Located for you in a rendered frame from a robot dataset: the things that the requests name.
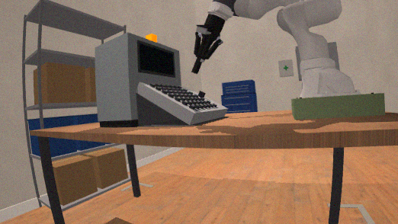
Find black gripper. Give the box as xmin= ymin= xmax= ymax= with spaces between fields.
xmin=191 ymin=14 xmax=225 ymax=74

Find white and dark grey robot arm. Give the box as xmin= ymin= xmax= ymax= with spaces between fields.
xmin=208 ymin=0 xmax=361 ymax=98

